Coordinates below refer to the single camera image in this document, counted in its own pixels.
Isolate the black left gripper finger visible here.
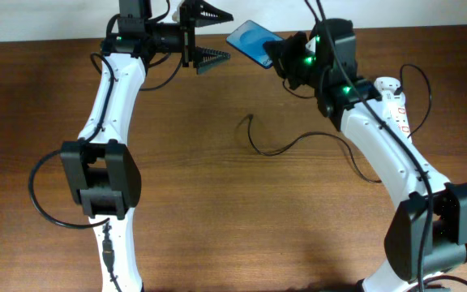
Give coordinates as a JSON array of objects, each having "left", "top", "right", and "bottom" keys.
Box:
[
  {"left": 195, "top": 47, "right": 231, "bottom": 75},
  {"left": 195, "top": 0, "right": 234, "bottom": 28}
]

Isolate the blue smartphone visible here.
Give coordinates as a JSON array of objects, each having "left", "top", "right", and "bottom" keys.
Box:
[{"left": 226, "top": 20, "right": 283, "bottom": 69}]

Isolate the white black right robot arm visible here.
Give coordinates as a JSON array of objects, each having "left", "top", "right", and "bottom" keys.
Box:
[{"left": 263, "top": 19, "right": 467, "bottom": 291}]

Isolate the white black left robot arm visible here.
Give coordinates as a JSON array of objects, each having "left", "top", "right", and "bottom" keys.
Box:
[{"left": 60, "top": 0, "right": 233, "bottom": 291}]

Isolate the black charger plug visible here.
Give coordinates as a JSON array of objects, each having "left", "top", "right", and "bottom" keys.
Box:
[{"left": 394, "top": 85, "right": 403, "bottom": 96}]

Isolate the white power strip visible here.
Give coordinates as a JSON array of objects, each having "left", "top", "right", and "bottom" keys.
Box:
[{"left": 374, "top": 77, "right": 412, "bottom": 141}]

